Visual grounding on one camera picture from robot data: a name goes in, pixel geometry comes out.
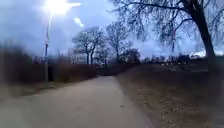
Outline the grass verge with dry patches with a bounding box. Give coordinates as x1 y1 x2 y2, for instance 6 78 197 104
114 63 224 128

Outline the street lamp pole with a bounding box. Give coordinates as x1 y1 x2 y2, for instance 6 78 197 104
43 5 55 83

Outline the pale building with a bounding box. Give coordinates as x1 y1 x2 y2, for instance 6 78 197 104
68 49 88 65

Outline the grey paved path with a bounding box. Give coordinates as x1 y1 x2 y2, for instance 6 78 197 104
0 75 155 128

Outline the dark grass verge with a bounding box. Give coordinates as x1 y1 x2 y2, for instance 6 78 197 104
0 78 98 102

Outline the large bare tree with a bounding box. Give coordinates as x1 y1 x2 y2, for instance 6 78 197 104
109 0 224 73

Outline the dark hedge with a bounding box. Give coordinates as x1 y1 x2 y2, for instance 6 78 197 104
0 46 134 84

